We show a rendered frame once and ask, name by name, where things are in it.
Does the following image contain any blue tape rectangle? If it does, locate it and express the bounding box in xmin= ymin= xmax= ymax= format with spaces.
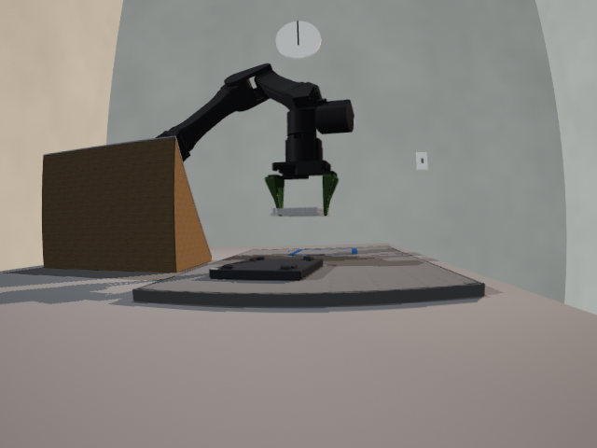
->
xmin=287 ymin=248 xmax=357 ymax=256

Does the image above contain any white well plate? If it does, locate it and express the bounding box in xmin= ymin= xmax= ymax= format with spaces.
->
xmin=271 ymin=207 xmax=331 ymax=217

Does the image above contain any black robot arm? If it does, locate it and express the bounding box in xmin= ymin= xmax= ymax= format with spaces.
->
xmin=156 ymin=63 xmax=354 ymax=162

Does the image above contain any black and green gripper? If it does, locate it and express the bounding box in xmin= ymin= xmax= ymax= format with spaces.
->
xmin=265 ymin=133 xmax=339 ymax=216

